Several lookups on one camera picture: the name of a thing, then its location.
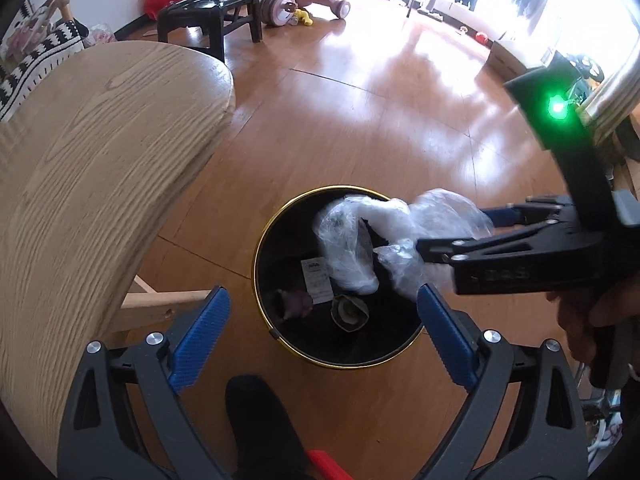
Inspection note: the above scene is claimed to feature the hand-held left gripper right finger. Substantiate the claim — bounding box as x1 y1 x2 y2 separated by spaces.
416 284 590 480

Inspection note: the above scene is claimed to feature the crumpled dark green wrapper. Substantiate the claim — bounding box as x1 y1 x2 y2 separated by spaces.
330 294 371 333

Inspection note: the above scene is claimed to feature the clear plastic bag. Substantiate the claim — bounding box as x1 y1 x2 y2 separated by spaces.
312 189 496 297

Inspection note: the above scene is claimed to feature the person's black-socked foot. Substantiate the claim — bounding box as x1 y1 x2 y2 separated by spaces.
225 374 315 480

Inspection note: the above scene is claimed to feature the cardboard box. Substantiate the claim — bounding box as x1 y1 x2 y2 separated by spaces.
487 39 534 82

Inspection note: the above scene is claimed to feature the black gold-rimmed trash bin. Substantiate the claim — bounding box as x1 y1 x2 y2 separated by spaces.
251 186 427 371

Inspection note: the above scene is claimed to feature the black white patterned sofa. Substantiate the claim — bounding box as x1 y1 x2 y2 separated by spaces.
0 7 89 122

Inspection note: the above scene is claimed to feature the wooden table rail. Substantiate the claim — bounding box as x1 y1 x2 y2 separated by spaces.
112 276 215 334

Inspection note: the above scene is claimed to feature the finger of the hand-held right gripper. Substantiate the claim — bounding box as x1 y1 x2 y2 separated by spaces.
482 196 581 229
415 222 581 266

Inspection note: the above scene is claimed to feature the white paper receipt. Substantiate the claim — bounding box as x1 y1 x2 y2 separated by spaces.
300 258 334 305

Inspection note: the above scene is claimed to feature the person's right hand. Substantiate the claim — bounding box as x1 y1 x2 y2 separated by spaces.
547 276 640 367

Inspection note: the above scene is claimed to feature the cream striped curtain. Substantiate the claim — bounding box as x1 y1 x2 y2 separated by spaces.
575 42 640 142

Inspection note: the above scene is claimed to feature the wooden sofa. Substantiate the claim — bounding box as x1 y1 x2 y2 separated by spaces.
47 0 77 25

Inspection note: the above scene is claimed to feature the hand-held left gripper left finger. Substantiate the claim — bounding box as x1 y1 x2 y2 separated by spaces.
57 286 236 480

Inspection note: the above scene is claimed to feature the black wooden chair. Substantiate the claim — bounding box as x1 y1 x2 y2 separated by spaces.
157 0 264 62

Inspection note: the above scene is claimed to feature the white printed plastic bag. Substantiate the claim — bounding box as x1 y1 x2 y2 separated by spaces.
89 23 119 44

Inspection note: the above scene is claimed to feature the crumpled purple wrapper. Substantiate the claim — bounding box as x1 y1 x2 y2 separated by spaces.
277 290 315 321

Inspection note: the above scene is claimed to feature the red bag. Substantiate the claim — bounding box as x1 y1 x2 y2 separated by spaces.
144 0 186 17

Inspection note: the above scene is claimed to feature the red slipper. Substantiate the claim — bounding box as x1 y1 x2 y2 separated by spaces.
306 450 354 480

